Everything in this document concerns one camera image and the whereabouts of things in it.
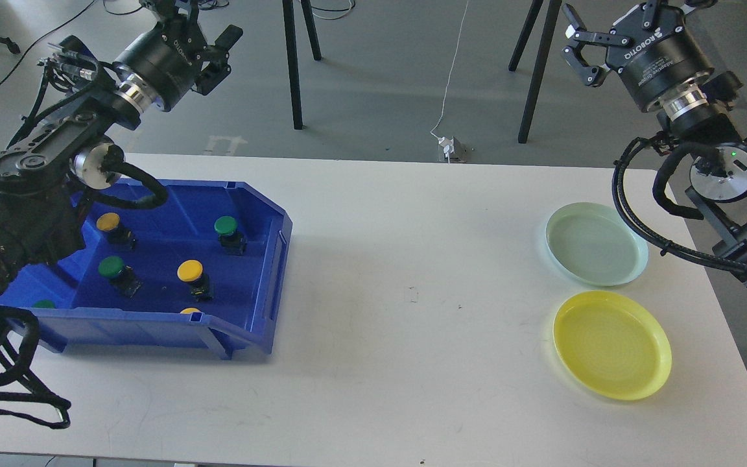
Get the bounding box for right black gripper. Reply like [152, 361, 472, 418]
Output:
[562, 0, 718, 114]

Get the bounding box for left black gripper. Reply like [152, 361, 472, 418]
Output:
[113, 0, 243, 112]

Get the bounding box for yellow button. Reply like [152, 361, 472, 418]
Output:
[176, 259, 214, 302]
[95, 212, 137, 251]

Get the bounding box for green button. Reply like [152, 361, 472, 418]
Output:
[98, 256, 142, 298]
[213, 215, 247, 256]
[31, 299, 56, 309]

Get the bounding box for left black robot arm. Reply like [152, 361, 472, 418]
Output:
[0, 1, 243, 429]

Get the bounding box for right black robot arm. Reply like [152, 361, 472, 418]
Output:
[562, 1, 747, 287]

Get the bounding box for light green plate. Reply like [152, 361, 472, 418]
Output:
[543, 203, 649, 287]

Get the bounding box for yellow plate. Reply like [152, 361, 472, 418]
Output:
[552, 291, 672, 401]

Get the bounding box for black tripod legs right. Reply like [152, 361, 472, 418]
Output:
[508, 1, 562, 144]

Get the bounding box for black tripod legs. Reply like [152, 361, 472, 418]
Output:
[281, 1, 322, 130]
[508, 1, 562, 144]

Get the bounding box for black tripod legs left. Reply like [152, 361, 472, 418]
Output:
[281, 1, 322, 130]

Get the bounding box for white power plug adapter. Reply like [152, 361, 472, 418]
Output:
[438, 137, 468, 163]

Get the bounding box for blue plastic bin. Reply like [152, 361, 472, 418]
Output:
[0, 180, 292, 359]

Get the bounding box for white floor cable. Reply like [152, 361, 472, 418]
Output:
[430, 0, 471, 140]

